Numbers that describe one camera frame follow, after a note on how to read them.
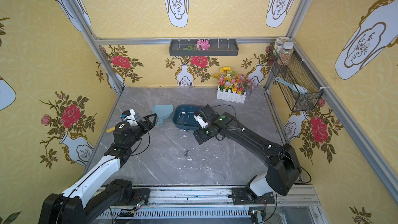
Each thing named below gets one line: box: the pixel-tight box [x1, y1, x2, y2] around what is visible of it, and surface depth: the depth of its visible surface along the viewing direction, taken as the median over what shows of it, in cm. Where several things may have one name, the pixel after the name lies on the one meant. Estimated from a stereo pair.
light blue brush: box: [274, 76, 308, 95], surface depth 75 cm
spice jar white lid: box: [277, 41, 294, 66], surface depth 82 cm
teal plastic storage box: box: [173, 104, 203, 131], surface depth 105 cm
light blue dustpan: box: [151, 104, 174, 126], surface depth 110 cm
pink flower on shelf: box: [194, 39, 211, 51], surface depth 90 cm
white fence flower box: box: [212, 66, 255, 104], surface depth 105 cm
